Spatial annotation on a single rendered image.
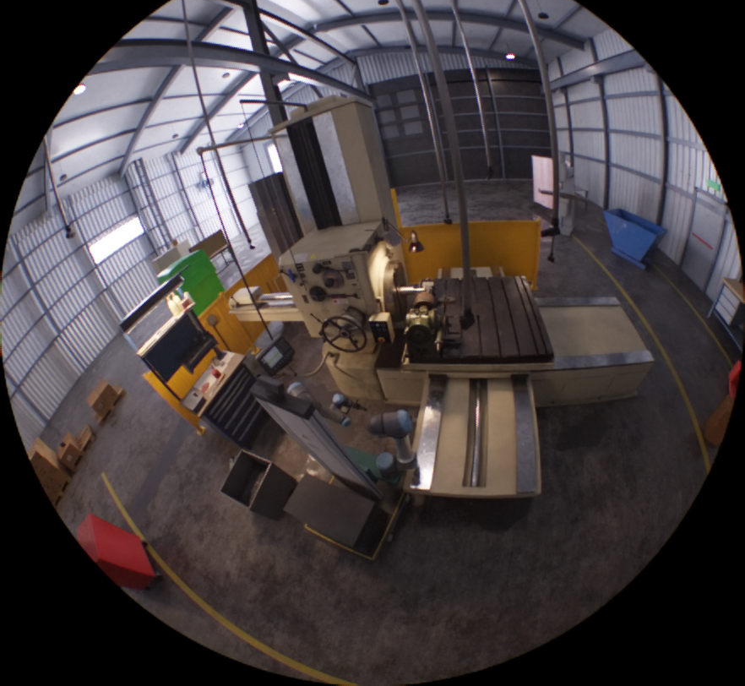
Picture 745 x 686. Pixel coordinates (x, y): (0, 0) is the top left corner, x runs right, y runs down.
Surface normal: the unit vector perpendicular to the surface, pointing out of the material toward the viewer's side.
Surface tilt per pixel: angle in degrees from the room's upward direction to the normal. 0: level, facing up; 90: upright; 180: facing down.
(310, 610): 0
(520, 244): 90
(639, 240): 90
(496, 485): 0
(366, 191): 90
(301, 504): 0
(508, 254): 90
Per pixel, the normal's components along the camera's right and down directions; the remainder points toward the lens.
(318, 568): -0.22, -0.79
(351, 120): -0.26, 0.61
